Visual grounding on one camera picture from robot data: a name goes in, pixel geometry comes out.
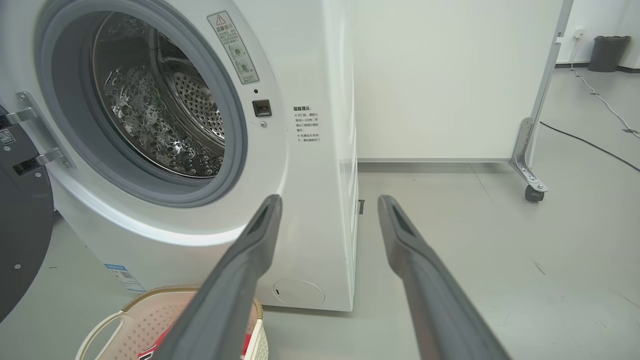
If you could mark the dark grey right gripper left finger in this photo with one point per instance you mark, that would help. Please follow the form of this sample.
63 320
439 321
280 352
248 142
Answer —
225 300

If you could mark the white wall socket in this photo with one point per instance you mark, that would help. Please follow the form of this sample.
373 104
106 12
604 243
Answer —
579 33

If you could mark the dark grey trash bin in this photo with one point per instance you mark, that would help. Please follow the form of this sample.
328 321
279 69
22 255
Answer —
607 54

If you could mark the cream perforated basket brown rim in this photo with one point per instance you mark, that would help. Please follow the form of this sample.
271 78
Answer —
145 320

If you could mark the white partition panel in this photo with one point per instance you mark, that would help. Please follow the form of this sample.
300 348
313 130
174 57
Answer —
440 75

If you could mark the black caster wheel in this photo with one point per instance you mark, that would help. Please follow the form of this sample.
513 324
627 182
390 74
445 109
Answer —
534 194

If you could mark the red basketball jersey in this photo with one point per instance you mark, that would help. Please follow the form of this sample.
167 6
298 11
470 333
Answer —
157 345

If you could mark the grey warning label sticker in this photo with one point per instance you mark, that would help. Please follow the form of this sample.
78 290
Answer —
234 47

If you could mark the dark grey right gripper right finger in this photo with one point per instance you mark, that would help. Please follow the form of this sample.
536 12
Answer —
430 300

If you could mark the washing machine glass door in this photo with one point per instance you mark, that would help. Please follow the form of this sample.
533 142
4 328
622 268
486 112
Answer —
25 225

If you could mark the blue energy label sticker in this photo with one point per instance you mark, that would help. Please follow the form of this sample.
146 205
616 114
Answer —
125 277

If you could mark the white front-load washing machine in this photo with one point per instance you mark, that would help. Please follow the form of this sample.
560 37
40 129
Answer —
310 75

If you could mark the metal partition leg bracket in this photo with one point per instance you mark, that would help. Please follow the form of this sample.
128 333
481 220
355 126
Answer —
522 150

